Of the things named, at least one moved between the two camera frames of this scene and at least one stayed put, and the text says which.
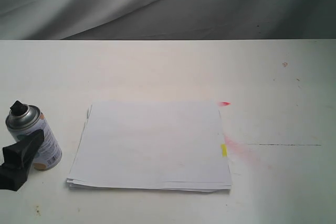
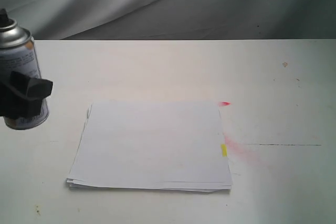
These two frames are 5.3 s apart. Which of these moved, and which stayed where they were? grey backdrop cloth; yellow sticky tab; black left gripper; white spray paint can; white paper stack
Moved: white spray paint can; black left gripper
Stayed: white paper stack; yellow sticky tab; grey backdrop cloth
